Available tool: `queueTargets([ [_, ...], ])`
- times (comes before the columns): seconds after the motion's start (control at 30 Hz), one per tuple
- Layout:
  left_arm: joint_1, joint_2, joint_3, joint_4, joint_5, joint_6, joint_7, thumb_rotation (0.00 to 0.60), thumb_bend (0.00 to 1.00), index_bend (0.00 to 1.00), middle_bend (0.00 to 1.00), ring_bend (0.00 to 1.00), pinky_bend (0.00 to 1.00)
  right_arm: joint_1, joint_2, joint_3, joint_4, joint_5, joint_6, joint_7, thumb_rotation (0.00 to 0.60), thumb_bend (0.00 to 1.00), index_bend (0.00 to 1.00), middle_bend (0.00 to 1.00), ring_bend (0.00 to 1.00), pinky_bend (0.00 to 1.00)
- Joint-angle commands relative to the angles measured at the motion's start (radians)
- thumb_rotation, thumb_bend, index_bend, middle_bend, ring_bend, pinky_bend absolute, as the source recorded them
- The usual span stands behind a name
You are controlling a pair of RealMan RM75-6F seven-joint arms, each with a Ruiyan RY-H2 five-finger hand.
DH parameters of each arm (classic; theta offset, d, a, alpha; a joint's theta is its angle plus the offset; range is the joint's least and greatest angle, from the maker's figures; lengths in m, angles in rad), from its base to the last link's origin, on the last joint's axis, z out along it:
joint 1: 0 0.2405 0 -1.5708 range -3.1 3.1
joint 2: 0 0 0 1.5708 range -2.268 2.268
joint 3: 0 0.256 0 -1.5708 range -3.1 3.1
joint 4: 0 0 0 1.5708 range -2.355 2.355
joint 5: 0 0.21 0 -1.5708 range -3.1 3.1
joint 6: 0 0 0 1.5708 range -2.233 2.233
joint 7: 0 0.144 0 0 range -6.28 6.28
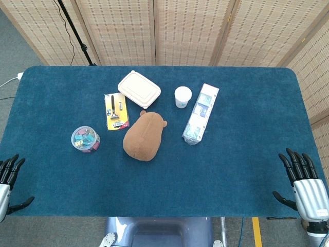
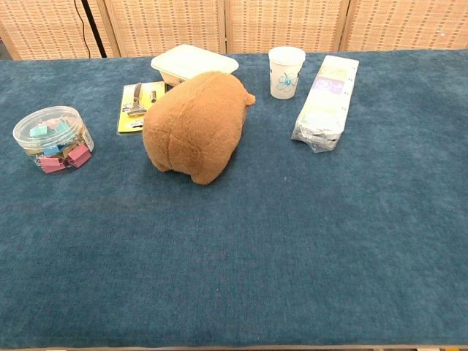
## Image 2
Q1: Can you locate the blue velvet table cloth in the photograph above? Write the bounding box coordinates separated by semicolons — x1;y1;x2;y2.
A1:
0;49;468;350

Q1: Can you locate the brown capybara plush toy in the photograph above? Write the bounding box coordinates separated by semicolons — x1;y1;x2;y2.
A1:
142;71;257;186

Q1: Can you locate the white paper cup blue print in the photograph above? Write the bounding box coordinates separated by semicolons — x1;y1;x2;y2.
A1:
268;46;306;99

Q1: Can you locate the long plastic-wrapped tissue pack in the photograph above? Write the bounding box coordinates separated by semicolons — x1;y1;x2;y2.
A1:
290;55;360;154

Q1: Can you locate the white lidded food container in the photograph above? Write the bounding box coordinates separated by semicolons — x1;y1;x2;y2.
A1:
150;44;240;87

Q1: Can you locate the razor in yellow blister pack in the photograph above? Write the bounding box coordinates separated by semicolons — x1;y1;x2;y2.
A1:
116;81;167;136

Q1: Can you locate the woven bamboo folding screen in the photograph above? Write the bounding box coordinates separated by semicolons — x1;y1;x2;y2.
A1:
0;0;468;61

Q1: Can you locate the clear tub of binder clips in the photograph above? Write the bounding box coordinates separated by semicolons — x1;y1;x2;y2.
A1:
12;105;95;175

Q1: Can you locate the black tripod stand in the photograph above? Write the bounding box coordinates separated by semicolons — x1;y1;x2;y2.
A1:
80;0;108;59

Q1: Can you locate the black cable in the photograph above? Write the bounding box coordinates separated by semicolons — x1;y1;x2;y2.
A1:
74;0;93;59

